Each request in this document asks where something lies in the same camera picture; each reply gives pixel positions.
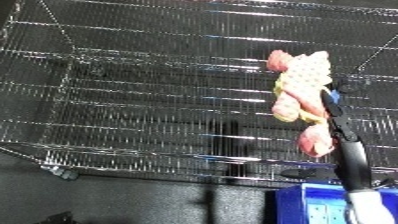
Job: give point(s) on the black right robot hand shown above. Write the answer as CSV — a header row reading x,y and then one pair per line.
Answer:
x,y
350,156

